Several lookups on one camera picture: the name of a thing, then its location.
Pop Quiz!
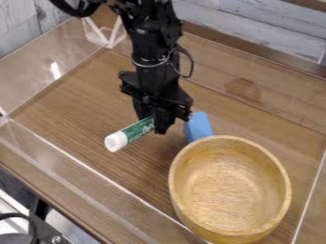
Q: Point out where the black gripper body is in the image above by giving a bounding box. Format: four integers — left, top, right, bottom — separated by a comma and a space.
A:
119, 60, 194, 121

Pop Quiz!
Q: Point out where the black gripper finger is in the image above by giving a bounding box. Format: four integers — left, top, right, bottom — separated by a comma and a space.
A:
132, 96, 153, 119
153, 108, 176, 134

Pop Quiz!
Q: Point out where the green expo marker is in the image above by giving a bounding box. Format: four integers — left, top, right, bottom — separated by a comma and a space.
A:
104, 116, 153, 153

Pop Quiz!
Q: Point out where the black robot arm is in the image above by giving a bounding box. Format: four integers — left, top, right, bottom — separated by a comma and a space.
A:
49, 0, 194, 134

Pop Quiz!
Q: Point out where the brown wooden bowl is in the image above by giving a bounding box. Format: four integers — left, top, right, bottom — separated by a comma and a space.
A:
168, 135, 291, 244

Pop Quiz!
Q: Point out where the blue eraser block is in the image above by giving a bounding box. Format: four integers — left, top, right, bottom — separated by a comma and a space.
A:
183, 112, 214, 143

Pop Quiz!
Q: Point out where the clear acrylic corner bracket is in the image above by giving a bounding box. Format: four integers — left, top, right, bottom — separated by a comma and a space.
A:
81, 17, 125, 50

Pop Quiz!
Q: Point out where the clear acrylic enclosure wall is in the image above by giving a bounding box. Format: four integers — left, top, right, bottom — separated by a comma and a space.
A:
0, 109, 204, 244

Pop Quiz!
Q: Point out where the black cable lower left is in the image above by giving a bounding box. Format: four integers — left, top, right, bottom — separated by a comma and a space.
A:
0, 213, 48, 244

